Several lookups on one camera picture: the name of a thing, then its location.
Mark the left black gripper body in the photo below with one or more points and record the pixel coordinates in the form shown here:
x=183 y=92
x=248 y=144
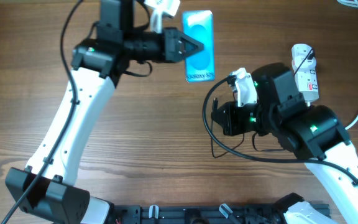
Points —
x=169 y=34

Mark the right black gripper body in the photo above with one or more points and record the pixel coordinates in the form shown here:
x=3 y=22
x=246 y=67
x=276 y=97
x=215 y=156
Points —
x=242 y=119

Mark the blue screen smartphone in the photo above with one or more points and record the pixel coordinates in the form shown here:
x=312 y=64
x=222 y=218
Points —
x=200 y=65

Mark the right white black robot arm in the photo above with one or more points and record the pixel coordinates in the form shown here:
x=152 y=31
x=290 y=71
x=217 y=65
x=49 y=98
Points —
x=269 y=102

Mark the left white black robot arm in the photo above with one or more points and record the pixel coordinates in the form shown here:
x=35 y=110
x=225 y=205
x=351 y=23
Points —
x=45 y=187

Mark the white power strip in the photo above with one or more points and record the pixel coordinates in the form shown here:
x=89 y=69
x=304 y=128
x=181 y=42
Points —
x=304 y=67

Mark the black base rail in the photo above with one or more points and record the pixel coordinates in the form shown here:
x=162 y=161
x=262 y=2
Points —
x=250 y=213

